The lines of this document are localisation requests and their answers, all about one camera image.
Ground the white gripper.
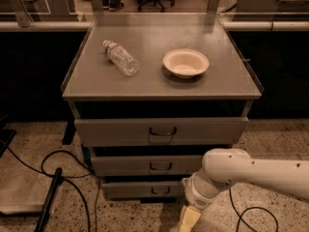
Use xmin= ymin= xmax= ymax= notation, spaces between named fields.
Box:
xmin=178 ymin=176 xmax=212 ymax=232

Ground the grey bottom drawer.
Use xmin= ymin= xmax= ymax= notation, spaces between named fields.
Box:
xmin=101 ymin=181 xmax=184 ymax=199

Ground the grey drawer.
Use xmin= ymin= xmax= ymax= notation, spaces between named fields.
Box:
xmin=101 ymin=181 xmax=184 ymax=199
xmin=91 ymin=155 xmax=202 ymax=176
xmin=74 ymin=117 xmax=248 ymax=147

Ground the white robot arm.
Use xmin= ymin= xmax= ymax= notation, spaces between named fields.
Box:
xmin=178 ymin=148 xmax=309 ymax=232

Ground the grey top drawer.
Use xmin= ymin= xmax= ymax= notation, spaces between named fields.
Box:
xmin=74 ymin=117 xmax=248 ymax=147

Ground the grey middle drawer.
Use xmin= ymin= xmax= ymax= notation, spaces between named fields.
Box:
xmin=91 ymin=155 xmax=202 ymax=176

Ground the grey drawer cabinet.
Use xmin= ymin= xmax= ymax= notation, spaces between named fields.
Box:
xmin=61 ymin=13 xmax=265 ymax=205

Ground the black metal floor bar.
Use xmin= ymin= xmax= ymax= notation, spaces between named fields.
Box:
xmin=35 ymin=168 xmax=63 ymax=232

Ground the white paper bowl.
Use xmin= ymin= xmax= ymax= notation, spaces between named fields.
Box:
xmin=163 ymin=49 xmax=210 ymax=79

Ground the clear plastic water bottle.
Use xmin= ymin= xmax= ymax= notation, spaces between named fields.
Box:
xmin=102 ymin=40 xmax=140 ymax=76

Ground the black floor cable right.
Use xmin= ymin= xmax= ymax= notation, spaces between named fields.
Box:
xmin=228 ymin=188 xmax=280 ymax=232

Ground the black floor cable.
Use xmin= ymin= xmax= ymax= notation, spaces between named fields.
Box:
xmin=228 ymin=188 xmax=280 ymax=232
xmin=0 ymin=138 xmax=102 ymax=232

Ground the black floor cable left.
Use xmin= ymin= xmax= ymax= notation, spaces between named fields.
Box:
xmin=0 ymin=138 xmax=102 ymax=232

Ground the white horizontal rail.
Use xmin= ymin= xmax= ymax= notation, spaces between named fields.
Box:
xmin=0 ymin=21 xmax=309 ymax=32

